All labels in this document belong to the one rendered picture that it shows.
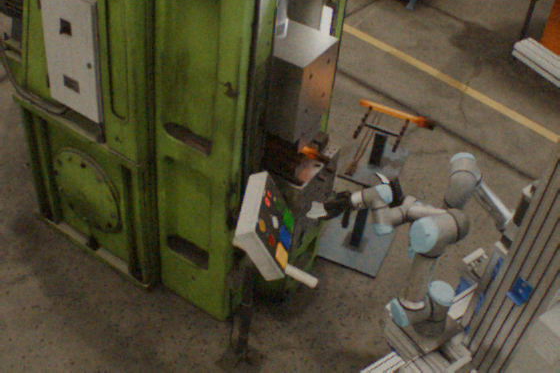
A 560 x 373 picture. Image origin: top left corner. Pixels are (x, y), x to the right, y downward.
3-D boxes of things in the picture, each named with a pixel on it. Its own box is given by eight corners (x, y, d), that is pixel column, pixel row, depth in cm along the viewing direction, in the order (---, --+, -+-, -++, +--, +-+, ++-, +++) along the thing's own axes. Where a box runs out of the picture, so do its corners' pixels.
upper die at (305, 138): (319, 132, 329) (322, 116, 323) (297, 154, 316) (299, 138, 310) (245, 98, 345) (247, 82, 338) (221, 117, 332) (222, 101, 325)
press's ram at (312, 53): (336, 103, 332) (348, 31, 305) (293, 144, 307) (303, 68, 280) (262, 70, 347) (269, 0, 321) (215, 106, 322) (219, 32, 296)
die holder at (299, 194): (328, 210, 376) (341, 147, 347) (290, 253, 352) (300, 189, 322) (242, 166, 397) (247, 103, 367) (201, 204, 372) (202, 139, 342)
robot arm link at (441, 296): (453, 316, 273) (462, 296, 264) (426, 325, 268) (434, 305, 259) (439, 294, 281) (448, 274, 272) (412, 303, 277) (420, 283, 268)
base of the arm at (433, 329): (452, 327, 281) (459, 313, 274) (427, 343, 273) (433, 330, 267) (429, 303, 289) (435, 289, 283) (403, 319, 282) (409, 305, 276)
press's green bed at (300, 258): (316, 266, 407) (327, 210, 376) (282, 307, 383) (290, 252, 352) (238, 224, 428) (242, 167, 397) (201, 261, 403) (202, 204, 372)
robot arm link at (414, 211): (482, 206, 240) (413, 195, 286) (458, 213, 236) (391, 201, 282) (486, 237, 241) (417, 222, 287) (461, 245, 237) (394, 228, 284)
